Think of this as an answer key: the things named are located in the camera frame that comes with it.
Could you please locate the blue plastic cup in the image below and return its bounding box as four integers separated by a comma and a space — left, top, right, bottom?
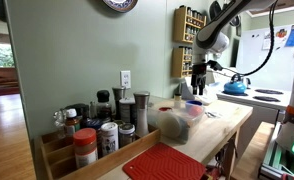
185, 100, 204, 108

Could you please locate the clear glass bottle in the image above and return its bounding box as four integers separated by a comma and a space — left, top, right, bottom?
52, 109, 68, 139

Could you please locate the white fridge paper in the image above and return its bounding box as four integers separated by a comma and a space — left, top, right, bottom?
262, 31, 275, 51

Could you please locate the red silicone mat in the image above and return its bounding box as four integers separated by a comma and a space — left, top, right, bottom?
121, 142, 208, 180

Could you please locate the dark hanging pan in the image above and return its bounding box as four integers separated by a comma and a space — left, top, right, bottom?
209, 0, 222, 19

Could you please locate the grey round tin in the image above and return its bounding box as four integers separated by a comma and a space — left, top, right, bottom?
118, 97, 136, 125

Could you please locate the black cap glass bottle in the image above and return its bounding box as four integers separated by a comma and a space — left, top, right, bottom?
95, 89, 114, 123

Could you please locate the black stove burner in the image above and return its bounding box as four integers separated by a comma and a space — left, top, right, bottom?
221, 90, 250, 97
252, 95, 281, 103
254, 88, 285, 95

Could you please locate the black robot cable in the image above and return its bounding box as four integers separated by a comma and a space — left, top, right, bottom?
220, 0, 278, 77

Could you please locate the wooden spice tray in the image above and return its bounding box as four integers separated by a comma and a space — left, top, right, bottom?
33, 128, 162, 180

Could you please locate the orange plastic cup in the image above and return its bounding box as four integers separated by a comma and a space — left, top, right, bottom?
188, 105, 205, 118

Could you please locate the orange white fridge flyer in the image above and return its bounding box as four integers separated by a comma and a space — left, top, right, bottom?
275, 28, 289, 50

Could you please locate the white refrigerator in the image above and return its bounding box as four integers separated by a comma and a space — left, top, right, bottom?
236, 22, 294, 92

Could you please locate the blue kettle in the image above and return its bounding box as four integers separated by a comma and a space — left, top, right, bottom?
222, 73, 248, 95

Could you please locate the small clear spice jar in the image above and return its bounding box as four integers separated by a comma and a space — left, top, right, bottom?
173, 93, 182, 109

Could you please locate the white round plastic lid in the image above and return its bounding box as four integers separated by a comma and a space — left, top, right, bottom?
158, 113, 185, 140

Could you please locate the white stove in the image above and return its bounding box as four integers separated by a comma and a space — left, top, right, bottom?
205, 68, 292, 158

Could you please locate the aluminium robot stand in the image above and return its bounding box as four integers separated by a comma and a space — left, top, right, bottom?
258, 123, 294, 180

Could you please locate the blue fridge flyer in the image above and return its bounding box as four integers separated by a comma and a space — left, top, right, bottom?
284, 23, 294, 48

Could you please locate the white cap orange label bottle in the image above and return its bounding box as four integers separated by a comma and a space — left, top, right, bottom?
64, 108, 81, 138

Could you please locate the small silver lid jar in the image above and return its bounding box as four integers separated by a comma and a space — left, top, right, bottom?
118, 123, 136, 149

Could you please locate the steel top white grinder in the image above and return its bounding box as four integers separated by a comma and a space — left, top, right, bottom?
133, 90, 151, 138

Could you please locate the white spice shaker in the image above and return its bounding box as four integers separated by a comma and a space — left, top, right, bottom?
100, 121, 120, 157

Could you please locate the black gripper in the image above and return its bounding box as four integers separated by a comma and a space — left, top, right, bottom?
190, 63, 208, 96

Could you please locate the clear plastic case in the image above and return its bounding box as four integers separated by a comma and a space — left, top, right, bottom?
147, 101, 206, 145

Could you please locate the dark jar black lid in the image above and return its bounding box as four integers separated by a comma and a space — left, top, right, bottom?
66, 103, 91, 128

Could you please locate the steel top dark grinder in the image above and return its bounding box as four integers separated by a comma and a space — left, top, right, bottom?
111, 86, 127, 121

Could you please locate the white wall outlet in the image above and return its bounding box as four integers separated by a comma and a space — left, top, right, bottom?
119, 70, 132, 90

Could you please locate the wooden spice rack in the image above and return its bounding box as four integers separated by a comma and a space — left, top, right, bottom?
172, 5, 207, 45
171, 46, 196, 79

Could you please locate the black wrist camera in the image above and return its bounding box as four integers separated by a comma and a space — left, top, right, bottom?
206, 59, 223, 72

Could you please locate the brown sofa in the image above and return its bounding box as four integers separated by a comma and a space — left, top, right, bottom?
0, 67, 20, 90

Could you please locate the red lid spice jar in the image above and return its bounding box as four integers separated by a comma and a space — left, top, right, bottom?
72, 127, 99, 170

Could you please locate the decorative wall plate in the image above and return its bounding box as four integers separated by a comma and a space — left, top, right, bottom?
101, 0, 139, 14

